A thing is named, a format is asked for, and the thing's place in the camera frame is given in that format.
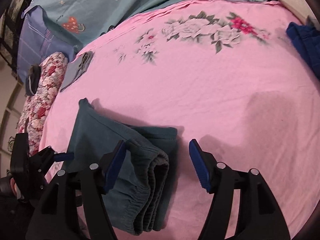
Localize black garment on quilt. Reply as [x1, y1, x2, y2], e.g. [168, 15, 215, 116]
[24, 65, 41, 96]

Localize red floral quilt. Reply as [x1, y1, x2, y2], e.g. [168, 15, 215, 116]
[17, 52, 68, 155]

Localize folded grey garment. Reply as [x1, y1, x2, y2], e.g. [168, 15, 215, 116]
[60, 51, 94, 92]

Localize cream textured pillow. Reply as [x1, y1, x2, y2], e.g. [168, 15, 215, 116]
[279, 0, 320, 31]

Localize blue plaid pillow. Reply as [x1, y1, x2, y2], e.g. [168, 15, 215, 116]
[17, 5, 82, 81]

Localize framed wall pictures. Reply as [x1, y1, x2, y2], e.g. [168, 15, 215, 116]
[1, 0, 24, 80]

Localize pink floral bed sheet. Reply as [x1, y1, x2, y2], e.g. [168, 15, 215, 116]
[40, 0, 319, 239]

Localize person left hand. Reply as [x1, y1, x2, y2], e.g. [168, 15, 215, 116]
[10, 178, 22, 199]

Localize blue red jacket pile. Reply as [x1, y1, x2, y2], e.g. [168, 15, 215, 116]
[286, 22, 320, 80]

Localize dark teal pants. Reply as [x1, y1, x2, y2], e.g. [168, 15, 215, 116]
[62, 99, 178, 235]

